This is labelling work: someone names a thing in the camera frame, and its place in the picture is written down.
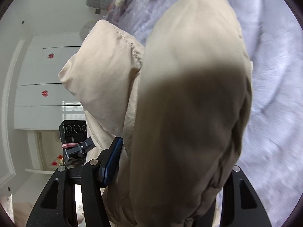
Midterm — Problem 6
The white wardrobe cabinet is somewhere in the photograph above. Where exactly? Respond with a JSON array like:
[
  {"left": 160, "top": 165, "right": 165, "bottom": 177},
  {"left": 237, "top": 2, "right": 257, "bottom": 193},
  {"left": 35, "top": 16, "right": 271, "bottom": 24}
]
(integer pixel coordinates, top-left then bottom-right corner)
[{"left": 14, "top": 32, "right": 85, "bottom": 130}]

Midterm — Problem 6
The beige quilted puffer jacket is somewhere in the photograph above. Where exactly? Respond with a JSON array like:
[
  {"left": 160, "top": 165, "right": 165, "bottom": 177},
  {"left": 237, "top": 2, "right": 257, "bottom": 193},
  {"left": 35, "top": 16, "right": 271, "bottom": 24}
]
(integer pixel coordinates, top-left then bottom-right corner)
[{"left": 58, "top": 0, "right": 253, "bottom": 226}]

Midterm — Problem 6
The lavender fuzzy bed blanket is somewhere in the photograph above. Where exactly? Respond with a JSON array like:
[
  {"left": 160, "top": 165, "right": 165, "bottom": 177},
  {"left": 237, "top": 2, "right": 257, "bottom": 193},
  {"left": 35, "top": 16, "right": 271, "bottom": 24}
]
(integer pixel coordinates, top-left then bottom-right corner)
[{"left": 107, "top": 0, "right": 302, "bottom": 226}]

